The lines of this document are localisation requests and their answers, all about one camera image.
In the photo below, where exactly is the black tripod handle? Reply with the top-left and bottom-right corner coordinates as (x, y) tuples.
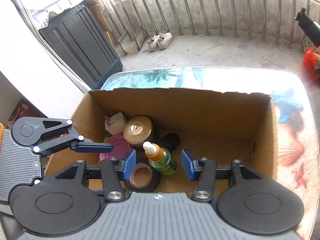
(294, 7), (320, 47)

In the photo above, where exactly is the red plastic bag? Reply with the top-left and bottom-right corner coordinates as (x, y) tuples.
(302, 48), (320, 82)

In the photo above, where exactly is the flat cardboard sheet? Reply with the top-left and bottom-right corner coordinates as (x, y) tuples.
(83, 0), (113, 33)

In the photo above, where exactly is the brown cardboard box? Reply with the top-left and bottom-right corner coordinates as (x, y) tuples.
(44, 87), (279, 198)

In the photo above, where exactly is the white charger plug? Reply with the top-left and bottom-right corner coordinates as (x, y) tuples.
(104, 112), (129, 136)

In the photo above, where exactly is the white polka dot cloth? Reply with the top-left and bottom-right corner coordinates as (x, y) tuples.
(37, 11), (51, 30)

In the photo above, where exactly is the black tape roll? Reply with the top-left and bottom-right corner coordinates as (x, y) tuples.
(124, 157), (162, 193)

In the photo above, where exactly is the black oval case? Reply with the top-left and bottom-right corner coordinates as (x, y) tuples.
(158, 133), (181, 153)

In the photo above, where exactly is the dark grey plastic cabinet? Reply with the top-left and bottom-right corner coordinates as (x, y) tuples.
(38, 5), (124, 89)

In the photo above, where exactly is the pink round lid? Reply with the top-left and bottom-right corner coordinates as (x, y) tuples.
(99, 135), (131, 162)

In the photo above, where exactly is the beach print table cover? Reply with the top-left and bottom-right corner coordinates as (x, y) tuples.
(100, 66), (313, 240)

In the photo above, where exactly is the white sneaker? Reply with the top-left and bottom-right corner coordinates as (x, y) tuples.
(147, 35), (161, 53)
(157, 32), (174, 50)

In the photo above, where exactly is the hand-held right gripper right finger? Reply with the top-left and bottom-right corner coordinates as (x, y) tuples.
(181, 149), (261, 202)

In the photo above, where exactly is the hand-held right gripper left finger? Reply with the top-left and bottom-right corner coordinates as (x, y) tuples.
(57, 149), (137, 202)

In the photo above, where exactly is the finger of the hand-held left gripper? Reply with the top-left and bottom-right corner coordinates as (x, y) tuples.
(34, 119), (113, 156)

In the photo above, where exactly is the metal balcony railing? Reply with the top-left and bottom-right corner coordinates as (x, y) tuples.
(29, 0), (316, 50)

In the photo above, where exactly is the green dropper bottle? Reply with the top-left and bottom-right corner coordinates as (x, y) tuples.
(143, 142), (178, 176)

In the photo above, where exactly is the folded metal frame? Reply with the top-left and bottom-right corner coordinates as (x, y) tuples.
(117, 26), (146, 55)

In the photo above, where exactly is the gold lidded jar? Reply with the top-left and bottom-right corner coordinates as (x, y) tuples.
(123, 115), (159, 146)

